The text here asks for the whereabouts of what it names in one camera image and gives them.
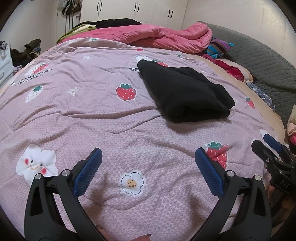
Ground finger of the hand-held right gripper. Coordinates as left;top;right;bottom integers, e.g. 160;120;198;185
251;139;281;168
263;133;296;163

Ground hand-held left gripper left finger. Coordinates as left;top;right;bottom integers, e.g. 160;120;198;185
24;148;109;241

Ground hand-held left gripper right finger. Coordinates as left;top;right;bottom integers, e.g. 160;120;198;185
195;147;272;241

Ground black sweater with orange cuffs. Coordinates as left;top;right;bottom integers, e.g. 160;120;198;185
137;60;236;123

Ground pink clothes heap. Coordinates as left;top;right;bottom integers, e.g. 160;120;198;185
287;115;296;144

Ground dark clothes pile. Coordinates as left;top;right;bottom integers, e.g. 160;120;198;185
10;38;42;66

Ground black clothes heap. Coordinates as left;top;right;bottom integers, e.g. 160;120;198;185
74;19;142;29

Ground person's left hand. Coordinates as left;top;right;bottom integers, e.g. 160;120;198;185
95;226;152;241

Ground beige bed sheet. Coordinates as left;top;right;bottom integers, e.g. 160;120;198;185
199;54;285;142

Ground blue floral cloth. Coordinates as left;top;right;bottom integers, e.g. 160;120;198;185
246;82;275;112

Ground purple strawberry print bedspread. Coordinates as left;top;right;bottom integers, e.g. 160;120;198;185
0;37;285;241

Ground grey quilted headboard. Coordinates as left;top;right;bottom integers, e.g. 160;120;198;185
198;21;296;130

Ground red patterned cloth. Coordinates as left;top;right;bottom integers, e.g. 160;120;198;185
201;54;253;82

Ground striped pillow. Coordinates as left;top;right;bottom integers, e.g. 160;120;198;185
206;38;234;58

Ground white drawer cabinet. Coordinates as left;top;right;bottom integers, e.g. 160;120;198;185
0;44;13;87

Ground green cloth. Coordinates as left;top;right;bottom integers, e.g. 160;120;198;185
57;24;97;44

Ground pink quilt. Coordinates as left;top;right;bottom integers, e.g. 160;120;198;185
57;21;213;54

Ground hanging bags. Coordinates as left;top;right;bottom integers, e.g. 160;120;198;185
57;0;81;16

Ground white wardrobe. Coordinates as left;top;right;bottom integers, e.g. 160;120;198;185
80;0;188;26

